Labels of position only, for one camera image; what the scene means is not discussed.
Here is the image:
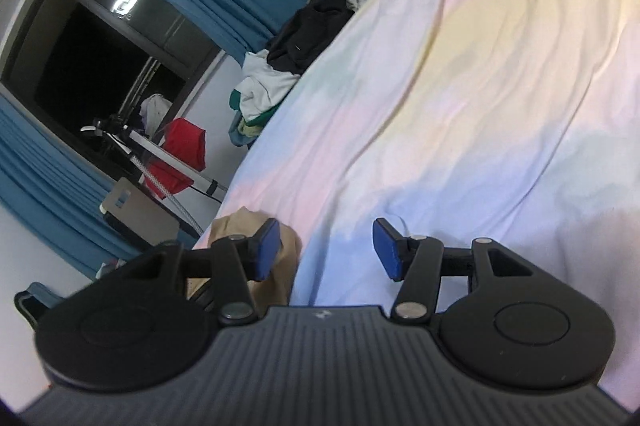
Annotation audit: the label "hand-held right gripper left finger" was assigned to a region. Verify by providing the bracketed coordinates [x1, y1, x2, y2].
[119, 219, 282, 324]

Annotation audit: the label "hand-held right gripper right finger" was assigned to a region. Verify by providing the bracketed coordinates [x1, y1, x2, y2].
[372, 217, 538, 322]

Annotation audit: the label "tan pants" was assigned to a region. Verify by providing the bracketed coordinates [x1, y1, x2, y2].
[187, 206, 303, 307]

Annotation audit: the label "white clothes drying rack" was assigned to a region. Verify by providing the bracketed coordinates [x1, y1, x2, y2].
[80, 56, 231, 207]

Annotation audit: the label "green and yellow garment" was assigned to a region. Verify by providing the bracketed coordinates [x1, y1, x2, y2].
[229, 89, 283, 149]

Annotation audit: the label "red garment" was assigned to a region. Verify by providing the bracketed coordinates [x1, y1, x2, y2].
[147, 117, 208, 199]

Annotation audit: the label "white garment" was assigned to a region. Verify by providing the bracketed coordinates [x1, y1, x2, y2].
[139, 94, 173, 134]
[232, 50, 301, 117]

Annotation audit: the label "pastel tie-dye bed sheet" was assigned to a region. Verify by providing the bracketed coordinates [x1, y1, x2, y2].
[192, 0, 640, 407]

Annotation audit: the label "black garment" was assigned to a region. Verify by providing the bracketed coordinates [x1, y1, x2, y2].
[265, 0, 358, 74]

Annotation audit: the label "black oval floor object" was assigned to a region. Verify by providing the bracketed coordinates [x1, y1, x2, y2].
[14, 281, 58, 324]

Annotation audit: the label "dark window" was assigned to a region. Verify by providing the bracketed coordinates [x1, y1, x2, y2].
[0, 0, 223, 187]

